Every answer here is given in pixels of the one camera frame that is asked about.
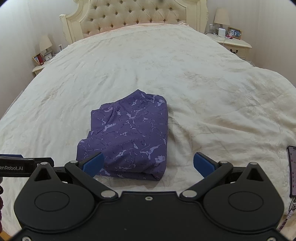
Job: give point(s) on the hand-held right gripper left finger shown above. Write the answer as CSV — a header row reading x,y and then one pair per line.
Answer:
x,y
93,165

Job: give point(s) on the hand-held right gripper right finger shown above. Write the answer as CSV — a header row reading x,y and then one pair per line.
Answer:
x,y
203,164

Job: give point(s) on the purple patterned hooded jacket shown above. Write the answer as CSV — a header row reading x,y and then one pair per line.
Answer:
x,y
129,129

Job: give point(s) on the dark red cloth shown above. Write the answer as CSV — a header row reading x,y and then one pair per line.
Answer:
x,y
1,206

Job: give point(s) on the bed with cream bedspread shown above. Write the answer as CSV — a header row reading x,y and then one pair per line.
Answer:
x,y
185,81

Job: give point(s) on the smartphone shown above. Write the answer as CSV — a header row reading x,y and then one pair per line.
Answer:
x,y
292,171

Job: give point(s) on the cream nightstand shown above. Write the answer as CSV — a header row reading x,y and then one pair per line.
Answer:
x,y
238,45
39,68

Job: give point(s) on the small table clock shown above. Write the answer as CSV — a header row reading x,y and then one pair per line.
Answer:
x,y
48,57

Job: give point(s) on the table lamp with cream shade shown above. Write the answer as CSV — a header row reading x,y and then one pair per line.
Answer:
x,y
221,16
45,42

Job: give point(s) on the small white device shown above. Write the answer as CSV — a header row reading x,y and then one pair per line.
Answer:
x,y
221,32

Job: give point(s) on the cream tufted headboard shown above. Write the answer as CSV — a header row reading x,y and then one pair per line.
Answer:
x,y
129,11

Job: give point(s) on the red photo frame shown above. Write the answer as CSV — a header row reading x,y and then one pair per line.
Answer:
x,y
39,59

